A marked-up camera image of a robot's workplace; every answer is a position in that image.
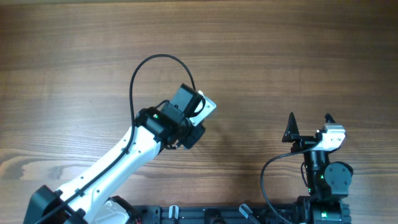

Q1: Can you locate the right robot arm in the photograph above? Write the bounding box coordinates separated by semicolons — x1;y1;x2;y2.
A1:
282;113;353;223

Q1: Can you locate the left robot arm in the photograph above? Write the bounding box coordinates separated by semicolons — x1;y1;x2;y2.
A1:
24;84;216;223

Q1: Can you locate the right camera black cable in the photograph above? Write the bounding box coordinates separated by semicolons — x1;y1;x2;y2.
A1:
260;141;321;224

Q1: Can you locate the camera black cable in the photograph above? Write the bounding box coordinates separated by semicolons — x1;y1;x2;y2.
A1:
32;54;197;224
260;141;321;224

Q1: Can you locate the left camera black cable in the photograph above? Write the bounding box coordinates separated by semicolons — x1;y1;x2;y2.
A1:
32;54;197;224

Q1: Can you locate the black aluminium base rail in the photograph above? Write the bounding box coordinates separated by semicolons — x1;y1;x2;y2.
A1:
130;203;352;224

